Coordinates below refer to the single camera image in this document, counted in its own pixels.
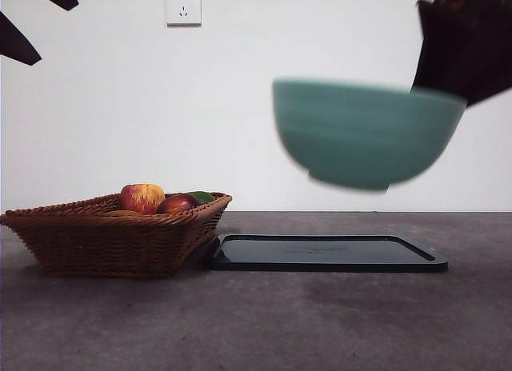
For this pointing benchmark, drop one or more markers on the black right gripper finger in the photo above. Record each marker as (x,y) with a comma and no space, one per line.
(492,59)
(444,51)

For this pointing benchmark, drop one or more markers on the teal ceramic bowl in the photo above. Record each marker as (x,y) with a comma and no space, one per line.
(368,135)

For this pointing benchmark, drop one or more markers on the brown kiwi fruit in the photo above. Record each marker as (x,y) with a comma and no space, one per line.
(122,213)

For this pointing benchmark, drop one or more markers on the red and yellow apple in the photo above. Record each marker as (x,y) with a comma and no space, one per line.
(141,198)

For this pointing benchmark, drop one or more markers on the brown wicker basket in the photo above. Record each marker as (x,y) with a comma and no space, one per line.
(104,243)

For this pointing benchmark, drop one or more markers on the dark red plum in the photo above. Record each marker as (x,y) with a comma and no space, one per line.
(177,205)

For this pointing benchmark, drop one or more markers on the black rectangular tray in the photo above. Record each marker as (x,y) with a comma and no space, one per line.
(320,255)

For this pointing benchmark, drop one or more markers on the green avocado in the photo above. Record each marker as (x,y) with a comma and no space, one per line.
(205,196)

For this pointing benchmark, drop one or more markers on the white wall socket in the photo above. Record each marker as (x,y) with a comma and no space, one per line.
(184,7)

